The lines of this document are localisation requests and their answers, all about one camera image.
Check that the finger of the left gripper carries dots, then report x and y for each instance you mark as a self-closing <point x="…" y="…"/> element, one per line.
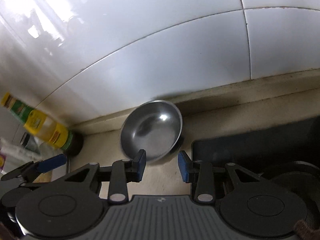
<point x="31" y="170"/>

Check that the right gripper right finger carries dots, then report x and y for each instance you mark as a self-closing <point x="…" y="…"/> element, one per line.
<point x="201" y="177"/>

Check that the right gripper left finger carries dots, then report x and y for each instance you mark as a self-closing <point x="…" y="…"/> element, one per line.
<point x="123" y="172"/>

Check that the steel bowl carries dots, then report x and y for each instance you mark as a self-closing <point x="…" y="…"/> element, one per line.
<point x="156" y="127"/>

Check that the yellow label oil bottle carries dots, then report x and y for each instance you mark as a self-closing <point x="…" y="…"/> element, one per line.
<point x="42" y="126"/>

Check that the black gas stove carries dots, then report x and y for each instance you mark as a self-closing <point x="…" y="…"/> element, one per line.
<point x="288" y="155"/>

